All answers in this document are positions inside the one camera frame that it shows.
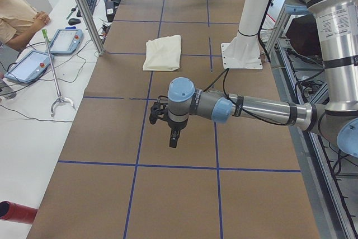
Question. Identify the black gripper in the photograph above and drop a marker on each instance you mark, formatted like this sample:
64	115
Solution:
177	126

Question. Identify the cream long sleeve shirt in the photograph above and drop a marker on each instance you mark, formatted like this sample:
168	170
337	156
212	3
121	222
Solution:
163	54

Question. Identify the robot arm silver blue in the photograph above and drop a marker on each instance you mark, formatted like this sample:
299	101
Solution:
336	121

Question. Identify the metal reacher grabber tool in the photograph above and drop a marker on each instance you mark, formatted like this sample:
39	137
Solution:
60	99

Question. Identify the far teach pendant tablet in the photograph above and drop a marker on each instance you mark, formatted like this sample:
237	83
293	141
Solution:
66	41

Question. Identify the teach pendant tablet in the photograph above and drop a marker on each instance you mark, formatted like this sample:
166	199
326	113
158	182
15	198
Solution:
30	67
66	41

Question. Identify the black power adapter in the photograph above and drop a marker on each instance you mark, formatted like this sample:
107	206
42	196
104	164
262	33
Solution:
110	10

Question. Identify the black computer mouse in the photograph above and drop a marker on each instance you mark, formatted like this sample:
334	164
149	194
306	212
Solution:
74	21

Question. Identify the near teach pendant tablet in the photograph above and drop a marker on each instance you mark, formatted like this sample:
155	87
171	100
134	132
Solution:
30	67

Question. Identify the black keyboard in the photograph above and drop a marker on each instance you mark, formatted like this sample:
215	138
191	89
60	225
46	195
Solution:
89	1

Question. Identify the red cylinder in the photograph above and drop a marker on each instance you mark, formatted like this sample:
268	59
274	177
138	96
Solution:
14	212

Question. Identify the person in beige shirt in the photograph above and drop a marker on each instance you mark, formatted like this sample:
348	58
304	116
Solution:
20	22

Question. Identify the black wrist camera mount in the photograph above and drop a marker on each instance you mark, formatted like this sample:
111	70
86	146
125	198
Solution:
159	111

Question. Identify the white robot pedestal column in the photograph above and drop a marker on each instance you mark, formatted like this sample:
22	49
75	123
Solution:
243	52

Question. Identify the aluminium frame side rail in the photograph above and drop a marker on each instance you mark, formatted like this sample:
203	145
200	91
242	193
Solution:
330	174

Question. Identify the aluminium frame post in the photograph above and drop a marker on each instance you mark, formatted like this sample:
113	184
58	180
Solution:
91	27

